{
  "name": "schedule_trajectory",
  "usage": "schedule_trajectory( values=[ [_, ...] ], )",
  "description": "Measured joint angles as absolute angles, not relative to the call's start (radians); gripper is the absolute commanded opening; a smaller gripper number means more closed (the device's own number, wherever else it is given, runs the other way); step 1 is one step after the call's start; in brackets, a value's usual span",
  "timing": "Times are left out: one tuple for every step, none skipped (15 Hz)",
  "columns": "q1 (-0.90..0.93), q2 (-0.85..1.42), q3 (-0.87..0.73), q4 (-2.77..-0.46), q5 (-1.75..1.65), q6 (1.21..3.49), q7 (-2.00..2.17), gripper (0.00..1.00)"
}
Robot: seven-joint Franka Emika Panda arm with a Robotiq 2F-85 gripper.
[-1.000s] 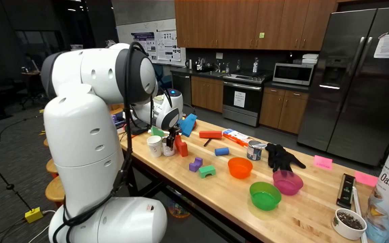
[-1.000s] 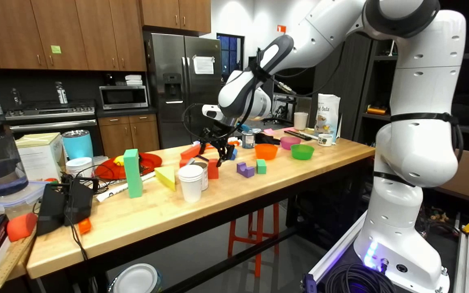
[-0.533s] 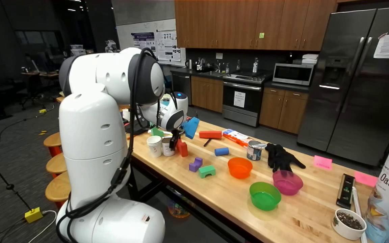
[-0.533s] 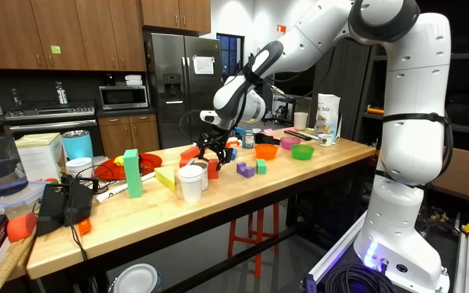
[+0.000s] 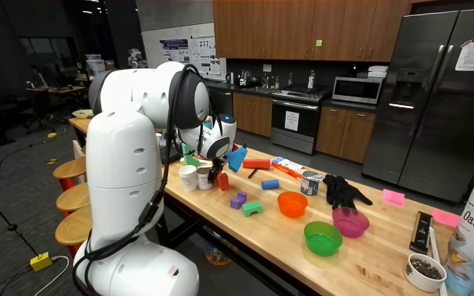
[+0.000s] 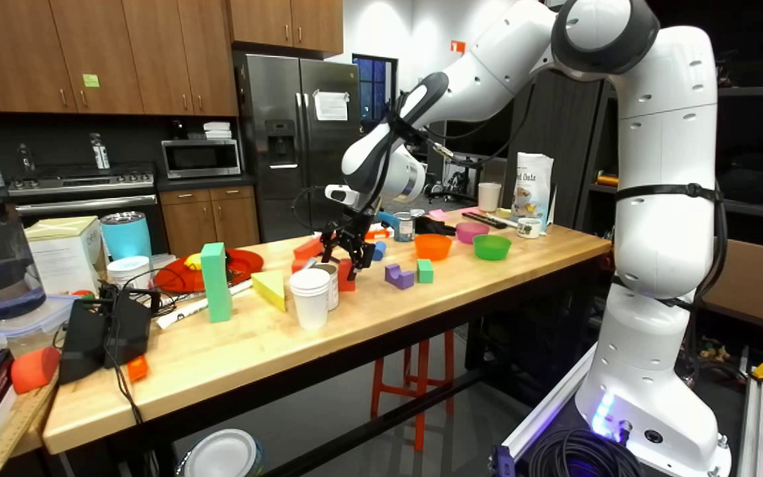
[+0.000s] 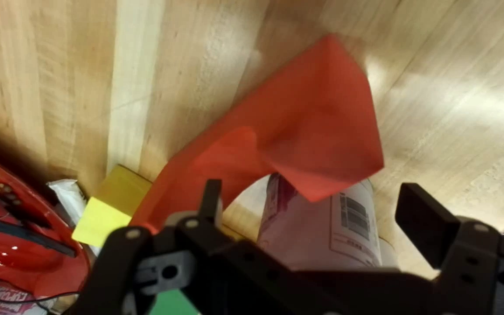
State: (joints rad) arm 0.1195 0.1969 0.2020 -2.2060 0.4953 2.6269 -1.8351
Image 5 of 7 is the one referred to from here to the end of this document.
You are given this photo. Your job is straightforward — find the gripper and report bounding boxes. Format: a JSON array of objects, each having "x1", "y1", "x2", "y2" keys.
[{"x1": 207, "y1": 157, "x2": 226, "y2": 185}]

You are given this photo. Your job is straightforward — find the white paper cup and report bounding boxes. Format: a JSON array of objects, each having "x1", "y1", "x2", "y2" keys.
[
  {"x1": 197, "y1": 166, "x2": 214, "y2": 191},
  {"x1": 179, "y1": 164, "x2": 198, "y2": 192}
]

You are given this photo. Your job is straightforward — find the blue toy block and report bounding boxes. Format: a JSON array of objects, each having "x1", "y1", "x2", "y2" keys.
[{"x1": 226, "y1": 146, "x2": 248, "y2": 173}]

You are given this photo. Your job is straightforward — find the green tall toy block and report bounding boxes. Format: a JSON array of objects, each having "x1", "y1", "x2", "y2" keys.
[{"x1": 181, "y1": 143, "x2": 201, "y2": 167}]

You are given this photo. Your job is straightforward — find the purple toy block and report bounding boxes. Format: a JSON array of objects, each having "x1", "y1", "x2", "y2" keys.
[{"x1": 230, "y1": 191, "x2": 248, "y2": 210}]

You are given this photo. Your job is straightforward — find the long red toy block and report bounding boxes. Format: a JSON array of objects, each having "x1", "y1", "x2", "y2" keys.
[{"x1": 242, "y1": 159, "x2": 271, "y2": 170}]

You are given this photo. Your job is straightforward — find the green arch toy block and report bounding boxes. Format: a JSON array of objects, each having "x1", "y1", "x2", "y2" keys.
[{"x1": 242, "y1": 200, "x2": 264, "y2": 218}]

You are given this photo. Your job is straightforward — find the wooden base cabinet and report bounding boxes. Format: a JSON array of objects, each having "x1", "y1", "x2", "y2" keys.
[
  {"x1": 315, "y1": 106, "x2": 376, "y2": 164},
  {"x1": 232, "y1": 92, "x2": 273, "y2": 138}
]

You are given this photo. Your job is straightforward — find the dishwasher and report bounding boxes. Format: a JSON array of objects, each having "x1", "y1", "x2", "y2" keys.
[{"x1": 208, "y1": 87, "x2": 234, "y2": 120}]

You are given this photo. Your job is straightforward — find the orange and white carton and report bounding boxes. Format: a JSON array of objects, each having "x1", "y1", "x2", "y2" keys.
[{"x1": 270, "y1": 156, "x2": 308, "y2": 180}]

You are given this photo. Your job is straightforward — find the tub of colourful toys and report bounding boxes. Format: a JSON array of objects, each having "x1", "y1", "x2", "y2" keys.
[{"x1": 203, "y1": 242, "x2": 234, "y2": 266}]

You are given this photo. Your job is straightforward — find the orange plastic bowl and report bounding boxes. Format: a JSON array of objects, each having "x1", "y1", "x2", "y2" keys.
[{"x1": 277, "y1": 191, "x2": 309, "y2": 219}]

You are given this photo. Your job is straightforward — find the open tin can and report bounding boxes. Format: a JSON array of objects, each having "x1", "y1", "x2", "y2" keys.
[{"x1": 300, "y1": 170, "x2": 325, "y2": 196}]

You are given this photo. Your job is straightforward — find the stove with oven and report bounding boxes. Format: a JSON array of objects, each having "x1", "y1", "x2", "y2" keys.
[{"x1": 270, "y1": 85, "x2": 333, "y2": 155}]

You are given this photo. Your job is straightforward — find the green plastic bowl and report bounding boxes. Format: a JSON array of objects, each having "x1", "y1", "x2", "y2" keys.
[{"x1": 303, "y1": 221, "x2": 344, "y2": 257}]

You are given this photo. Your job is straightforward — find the whiteboard with posters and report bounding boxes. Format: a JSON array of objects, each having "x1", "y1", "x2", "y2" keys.
[{"x1": 142, "y1": 22, "x2": 228, "y2": 81}]

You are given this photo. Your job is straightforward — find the black glove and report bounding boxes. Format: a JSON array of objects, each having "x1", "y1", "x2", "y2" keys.
[{"x1": 323, "y1": 174, "x2": 373, "y2": 211}]

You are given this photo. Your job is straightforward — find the row of wooden stools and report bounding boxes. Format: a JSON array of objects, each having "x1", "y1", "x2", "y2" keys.
[{"x1": 52, "y1": 158, "x2": 94, "y2": 259}]

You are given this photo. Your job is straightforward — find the pink plastic bowl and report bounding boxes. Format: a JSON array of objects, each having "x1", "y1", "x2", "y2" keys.
[{"x1": 332, "y1": 206, "x2": 370, "y2": 238}]

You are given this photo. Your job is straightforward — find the microwave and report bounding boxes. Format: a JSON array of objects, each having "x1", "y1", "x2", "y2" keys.
[{"x1": 332, "y1": 76, "x2": 384, "y2": 105}]

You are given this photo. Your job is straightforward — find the wooden desk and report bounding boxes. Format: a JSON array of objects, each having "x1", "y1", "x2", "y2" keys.
[{"x1": 26, "y1": 84, "x2": 87, "y2": 97}]

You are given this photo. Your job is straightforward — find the pink sticky note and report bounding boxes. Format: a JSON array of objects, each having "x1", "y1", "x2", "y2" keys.
[
  {"x1": 431, "y1": 208, "x2": 461, "y2": 228},
  {"x1": 382, "y1": 188, "x2": 406, "y2": 208}
]

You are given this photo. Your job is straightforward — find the yellow box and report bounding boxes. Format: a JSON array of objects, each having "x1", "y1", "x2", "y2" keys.
[{"x1": 30, "y1": 252, "x2": 53, "y2": 273}]

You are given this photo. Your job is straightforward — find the stack of white plates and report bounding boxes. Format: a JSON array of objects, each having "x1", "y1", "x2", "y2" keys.
[{"x1": 367, "y1": 65, "x2": 389, "y2": 79}]

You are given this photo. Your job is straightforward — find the black spirit level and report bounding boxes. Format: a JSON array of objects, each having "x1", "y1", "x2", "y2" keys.
[{"x1": 409, "y1": 211, "x2": 433, "y2": 255}]

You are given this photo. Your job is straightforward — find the steel refrigerator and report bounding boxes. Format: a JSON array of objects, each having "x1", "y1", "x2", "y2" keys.
[{"x1": 362, "y1": 7, "x2": 474, "y2": 204}]

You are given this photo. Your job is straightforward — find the white bowl with dark contents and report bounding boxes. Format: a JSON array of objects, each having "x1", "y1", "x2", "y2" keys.
[{"x1": 404, "y1": 253, "x2": 448, "y2": 293}]

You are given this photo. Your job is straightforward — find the white plastic stick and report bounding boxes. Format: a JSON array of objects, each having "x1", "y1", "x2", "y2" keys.
[{"x1": 428, "y1": 238, "x2": 448, "y2": 296}]

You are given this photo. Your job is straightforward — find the bag of oats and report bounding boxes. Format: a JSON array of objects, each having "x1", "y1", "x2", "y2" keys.
[{"x1": 444, "y1": 179, "x2": 474, "y2": 296}]

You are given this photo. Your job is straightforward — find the wooden wall cabinets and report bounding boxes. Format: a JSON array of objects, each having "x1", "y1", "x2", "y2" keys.
[{"x1": 212, "y1": 0, "x2": 411, "y2": 63}]

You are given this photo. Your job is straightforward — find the white cable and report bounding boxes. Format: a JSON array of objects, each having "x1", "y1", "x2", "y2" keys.
[{"x1": 35, "y1": 255, "x2": 70, "y2": 296}]

